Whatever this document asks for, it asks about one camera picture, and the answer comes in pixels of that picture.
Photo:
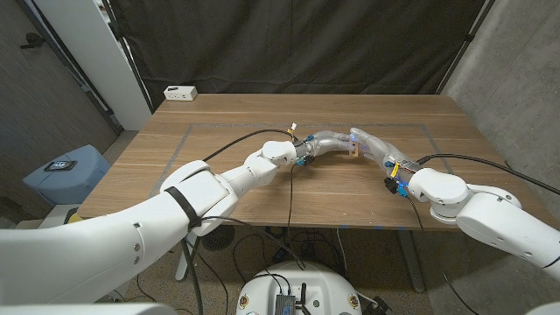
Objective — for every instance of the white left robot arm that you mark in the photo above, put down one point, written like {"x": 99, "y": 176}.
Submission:
{"x": 131, "y": 240}

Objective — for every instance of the black phone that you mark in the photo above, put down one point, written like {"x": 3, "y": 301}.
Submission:
{"x": 60, "y": 165}

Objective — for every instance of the small grey finned box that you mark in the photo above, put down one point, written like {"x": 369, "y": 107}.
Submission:
{"x": 284, "y": 305}

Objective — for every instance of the white wall panel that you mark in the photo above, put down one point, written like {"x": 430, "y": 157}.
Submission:
{"x": 96, "y": 57}

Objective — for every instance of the small wooden block with holes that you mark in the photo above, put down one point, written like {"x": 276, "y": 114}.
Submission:
{"x": 354, "y": 149}

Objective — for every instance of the white table leg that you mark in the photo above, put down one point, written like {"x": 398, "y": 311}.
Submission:
{"x": 180, "y": 262}

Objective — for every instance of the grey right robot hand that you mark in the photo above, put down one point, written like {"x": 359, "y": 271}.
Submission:
{"x": 385, "y": 151}

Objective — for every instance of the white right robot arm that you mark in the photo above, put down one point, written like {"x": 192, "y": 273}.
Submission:
{"x": 485, "y": 214}

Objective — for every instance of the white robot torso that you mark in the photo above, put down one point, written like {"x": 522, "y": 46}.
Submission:
{"x": 315, "y": 284}

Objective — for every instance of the blue stool with phone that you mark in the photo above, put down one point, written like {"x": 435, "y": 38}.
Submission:
{"x": 65, "y": 184}

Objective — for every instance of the white power strip box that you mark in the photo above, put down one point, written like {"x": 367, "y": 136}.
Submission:
{"x": 180, "y": 93}

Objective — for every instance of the grey table leg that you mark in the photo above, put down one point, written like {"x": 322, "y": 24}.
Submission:
{"x": 411, "y": 262}

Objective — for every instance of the black backdrop curtain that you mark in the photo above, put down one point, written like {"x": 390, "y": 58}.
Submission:
{"x": 284, "y": 44}

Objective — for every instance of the black backdrop stand pole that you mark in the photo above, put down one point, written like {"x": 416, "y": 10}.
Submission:
{"x": 464, "y": 44}
{"x": 127, "y": 57}

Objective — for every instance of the black round floor fan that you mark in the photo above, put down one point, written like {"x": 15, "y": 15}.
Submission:
{"x": 219, "y": 238}

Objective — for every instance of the white base with yellow mark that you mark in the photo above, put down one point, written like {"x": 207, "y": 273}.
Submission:
{"x": 57, "y": 214}

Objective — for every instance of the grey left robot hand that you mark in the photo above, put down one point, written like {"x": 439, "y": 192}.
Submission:
{"x": 326, "y": 142}

